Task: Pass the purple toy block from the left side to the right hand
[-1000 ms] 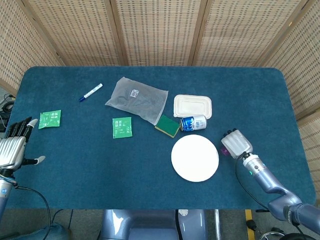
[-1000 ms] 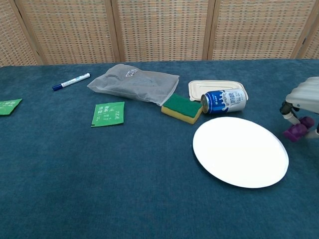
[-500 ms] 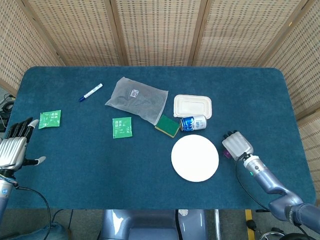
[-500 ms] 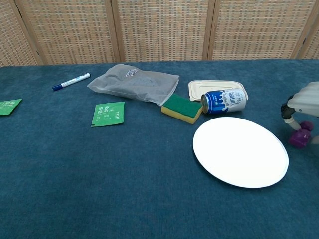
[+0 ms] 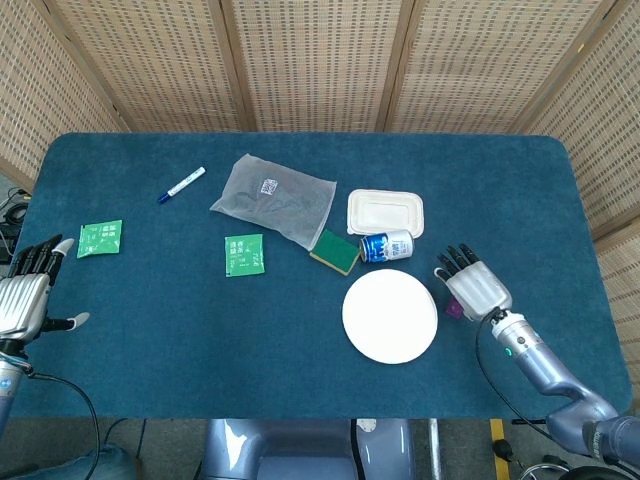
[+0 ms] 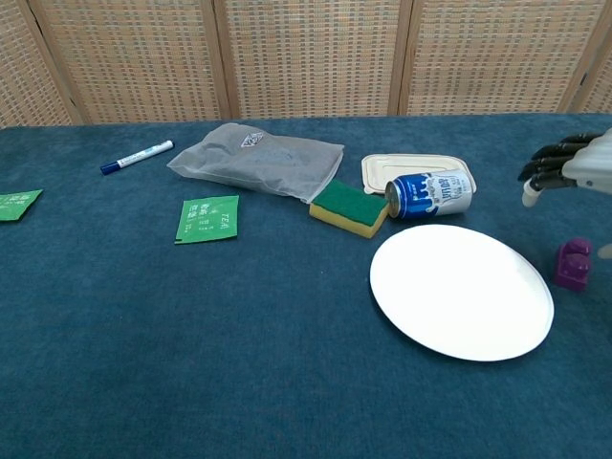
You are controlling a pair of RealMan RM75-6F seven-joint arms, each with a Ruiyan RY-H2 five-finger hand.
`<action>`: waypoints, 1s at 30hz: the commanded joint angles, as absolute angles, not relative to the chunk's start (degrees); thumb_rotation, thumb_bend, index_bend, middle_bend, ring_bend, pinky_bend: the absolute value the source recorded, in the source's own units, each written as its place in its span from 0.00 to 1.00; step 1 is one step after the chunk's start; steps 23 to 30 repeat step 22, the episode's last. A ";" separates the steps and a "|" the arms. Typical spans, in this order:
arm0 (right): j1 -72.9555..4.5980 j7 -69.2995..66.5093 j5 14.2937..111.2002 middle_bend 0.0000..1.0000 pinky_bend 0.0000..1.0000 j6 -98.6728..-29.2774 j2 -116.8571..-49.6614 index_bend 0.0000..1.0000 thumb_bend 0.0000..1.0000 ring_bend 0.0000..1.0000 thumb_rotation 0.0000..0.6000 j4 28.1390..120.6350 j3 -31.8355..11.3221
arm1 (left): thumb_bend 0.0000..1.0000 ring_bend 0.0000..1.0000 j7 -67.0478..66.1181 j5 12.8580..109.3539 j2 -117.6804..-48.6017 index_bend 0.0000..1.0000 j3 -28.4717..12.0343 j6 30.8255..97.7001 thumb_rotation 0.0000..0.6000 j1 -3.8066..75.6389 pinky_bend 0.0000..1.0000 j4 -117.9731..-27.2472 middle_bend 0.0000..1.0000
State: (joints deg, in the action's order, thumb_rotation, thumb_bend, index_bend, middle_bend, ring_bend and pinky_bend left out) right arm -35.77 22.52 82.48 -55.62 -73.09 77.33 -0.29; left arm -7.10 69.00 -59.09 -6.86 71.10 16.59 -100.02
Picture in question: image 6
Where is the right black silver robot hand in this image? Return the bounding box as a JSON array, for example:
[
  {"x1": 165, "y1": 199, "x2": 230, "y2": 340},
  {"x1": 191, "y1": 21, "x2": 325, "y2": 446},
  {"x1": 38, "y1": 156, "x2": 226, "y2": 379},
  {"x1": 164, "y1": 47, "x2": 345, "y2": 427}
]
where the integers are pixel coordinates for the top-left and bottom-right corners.
[{"x1": 517, "y1": 127, "x2": 612, "y2": 259}]

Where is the purple two-stud toy brick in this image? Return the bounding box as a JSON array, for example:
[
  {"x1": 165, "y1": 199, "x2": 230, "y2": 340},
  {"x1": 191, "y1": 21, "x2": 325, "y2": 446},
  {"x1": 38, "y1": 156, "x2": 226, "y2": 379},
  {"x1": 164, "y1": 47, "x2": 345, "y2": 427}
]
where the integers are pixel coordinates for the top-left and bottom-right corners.
[{"x1": 553, "y1": 237, "x2": 593, "y2": 293}]

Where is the blue and white drink can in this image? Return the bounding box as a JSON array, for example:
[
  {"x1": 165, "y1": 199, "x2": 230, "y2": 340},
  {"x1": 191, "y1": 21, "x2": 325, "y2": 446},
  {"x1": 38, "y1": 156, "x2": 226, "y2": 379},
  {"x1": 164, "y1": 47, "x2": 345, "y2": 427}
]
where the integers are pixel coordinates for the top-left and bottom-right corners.
[{"x1": 384, "y1": 167, "x2": 474, "y2": 221}]

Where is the white round paper plate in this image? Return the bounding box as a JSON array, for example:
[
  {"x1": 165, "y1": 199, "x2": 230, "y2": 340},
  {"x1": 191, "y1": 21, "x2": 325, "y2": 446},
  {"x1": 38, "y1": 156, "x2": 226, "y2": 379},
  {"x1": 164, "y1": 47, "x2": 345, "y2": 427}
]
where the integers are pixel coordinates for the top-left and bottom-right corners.
[{"x1": 369, "y1": 224, "x2": 556, "y2": 362}]

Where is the beige plastic tray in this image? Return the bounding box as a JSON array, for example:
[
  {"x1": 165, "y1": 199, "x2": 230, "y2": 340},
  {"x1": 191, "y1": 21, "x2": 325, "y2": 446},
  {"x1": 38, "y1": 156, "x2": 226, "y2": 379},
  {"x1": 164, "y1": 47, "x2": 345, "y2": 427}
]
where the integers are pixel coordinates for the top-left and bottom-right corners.
[{"x1": 361, "y1": 153, "x2": 478, "y2": 195}]

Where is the green and yellow sponge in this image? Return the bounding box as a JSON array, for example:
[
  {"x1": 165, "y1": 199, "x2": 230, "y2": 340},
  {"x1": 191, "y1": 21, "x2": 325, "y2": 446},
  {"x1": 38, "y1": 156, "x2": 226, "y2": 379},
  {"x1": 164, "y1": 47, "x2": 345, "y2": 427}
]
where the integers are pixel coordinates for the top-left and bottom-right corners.
[{"x1": 308, "y1": 179, "x2": 391, "y2": 240}]

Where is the woven bamboo folding screen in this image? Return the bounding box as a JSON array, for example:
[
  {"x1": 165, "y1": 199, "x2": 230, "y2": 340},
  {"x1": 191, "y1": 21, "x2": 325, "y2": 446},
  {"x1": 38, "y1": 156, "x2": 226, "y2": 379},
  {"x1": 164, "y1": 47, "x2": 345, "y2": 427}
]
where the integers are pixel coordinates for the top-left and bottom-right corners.
[{"x1": 0, "y1": 0, "x2": 612, "y2": 129}]

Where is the grey translucent zip bag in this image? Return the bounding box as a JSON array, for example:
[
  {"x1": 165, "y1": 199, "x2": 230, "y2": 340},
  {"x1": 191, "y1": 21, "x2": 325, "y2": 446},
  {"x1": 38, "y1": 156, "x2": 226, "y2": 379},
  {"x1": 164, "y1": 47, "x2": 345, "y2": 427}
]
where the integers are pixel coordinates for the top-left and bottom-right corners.
[{"x1": 166, "y1": 122, "x2": 345, "y2": 205}]

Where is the green tea packet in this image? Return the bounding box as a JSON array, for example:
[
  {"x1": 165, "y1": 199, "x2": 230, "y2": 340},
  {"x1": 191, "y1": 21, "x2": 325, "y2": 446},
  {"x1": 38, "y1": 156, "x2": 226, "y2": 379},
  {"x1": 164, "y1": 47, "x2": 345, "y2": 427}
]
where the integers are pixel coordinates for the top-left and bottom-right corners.
[
  {"x1": 173, "y1": 194, "x2": 240, "y2": 246},
  {"x1": 0, "y1": 188, "x2": 44, "y2": 223}
]

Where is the blue carpet table cover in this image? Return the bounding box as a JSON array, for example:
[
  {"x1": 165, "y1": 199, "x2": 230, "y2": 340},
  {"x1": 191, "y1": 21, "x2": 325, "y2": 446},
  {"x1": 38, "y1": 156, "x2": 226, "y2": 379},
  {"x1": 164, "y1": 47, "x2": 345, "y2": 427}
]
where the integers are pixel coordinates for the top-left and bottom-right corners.
[{"x1": 0, "y1": 112, "x2": 612, "y2": 459}]

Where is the white marker with blue cap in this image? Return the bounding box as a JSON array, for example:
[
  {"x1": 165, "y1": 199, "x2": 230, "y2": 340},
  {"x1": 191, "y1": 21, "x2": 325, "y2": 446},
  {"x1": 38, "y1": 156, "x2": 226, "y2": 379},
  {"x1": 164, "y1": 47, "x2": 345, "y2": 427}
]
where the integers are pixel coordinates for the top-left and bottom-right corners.
[{"x1": 99, "y1": 140, "x2": 175, "y2": 176}]

